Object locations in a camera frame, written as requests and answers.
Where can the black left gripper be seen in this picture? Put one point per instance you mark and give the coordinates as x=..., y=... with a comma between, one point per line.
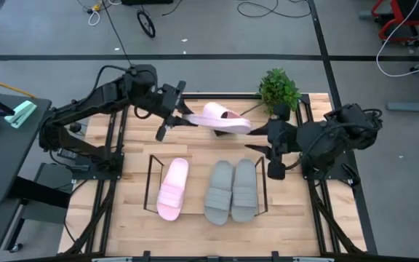
x=166, y=102

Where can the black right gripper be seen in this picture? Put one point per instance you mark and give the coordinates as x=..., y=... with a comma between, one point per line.
x=286, y=142

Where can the pink foam slide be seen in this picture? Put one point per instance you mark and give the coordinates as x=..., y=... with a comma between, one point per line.
x=173, y=189
x=224, y=123

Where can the grey foam slide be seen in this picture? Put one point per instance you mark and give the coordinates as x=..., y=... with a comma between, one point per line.
x=218, y=193
x=244, y=189

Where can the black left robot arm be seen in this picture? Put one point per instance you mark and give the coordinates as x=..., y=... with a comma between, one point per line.
x=86, y=98

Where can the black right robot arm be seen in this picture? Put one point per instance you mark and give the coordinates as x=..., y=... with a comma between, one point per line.
x=340, y=134

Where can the green potted plant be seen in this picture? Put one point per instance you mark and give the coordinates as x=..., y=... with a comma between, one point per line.
x=278, y=87

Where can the black wheel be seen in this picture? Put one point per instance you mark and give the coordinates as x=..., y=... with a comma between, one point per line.
x=151, y=32

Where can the black box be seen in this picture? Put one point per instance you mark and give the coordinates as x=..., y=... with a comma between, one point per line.
x=147, y=2

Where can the grey desk foot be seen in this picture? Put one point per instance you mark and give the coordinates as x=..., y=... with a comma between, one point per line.
x=413, y=106

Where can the mint green stapler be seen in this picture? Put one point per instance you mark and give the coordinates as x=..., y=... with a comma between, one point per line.
x=22, y=113

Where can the black desk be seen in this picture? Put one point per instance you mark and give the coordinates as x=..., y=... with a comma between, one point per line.
x=13, y=153

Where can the red black cart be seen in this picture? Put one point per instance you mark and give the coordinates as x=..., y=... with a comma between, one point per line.
x=413, y=11

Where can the black aluminium table frame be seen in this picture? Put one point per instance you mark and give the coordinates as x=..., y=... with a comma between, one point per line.
x=224, y=95

